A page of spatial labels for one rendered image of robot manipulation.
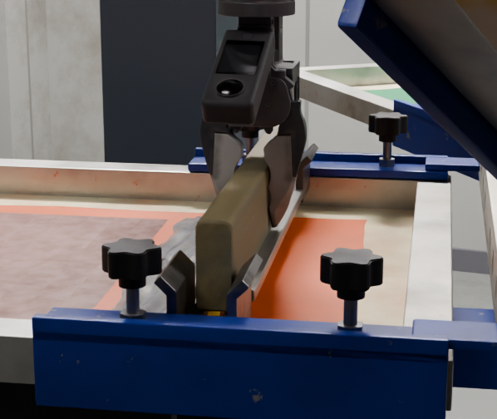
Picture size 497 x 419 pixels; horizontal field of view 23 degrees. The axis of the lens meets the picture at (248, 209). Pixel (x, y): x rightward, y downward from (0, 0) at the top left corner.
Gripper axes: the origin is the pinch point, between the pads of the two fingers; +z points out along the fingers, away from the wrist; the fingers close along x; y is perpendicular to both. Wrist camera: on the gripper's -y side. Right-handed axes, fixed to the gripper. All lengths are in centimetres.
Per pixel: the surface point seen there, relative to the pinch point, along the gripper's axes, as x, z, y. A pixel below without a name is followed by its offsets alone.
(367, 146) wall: 7, 59, 314
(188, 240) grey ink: 7.7, 4.8, 6.6
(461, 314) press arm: -19.9, 9.2, 0.7
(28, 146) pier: 136, 65, 323
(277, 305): -3.6, 5.7, -9.4
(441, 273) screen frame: -17.8, 2.2, -8.8
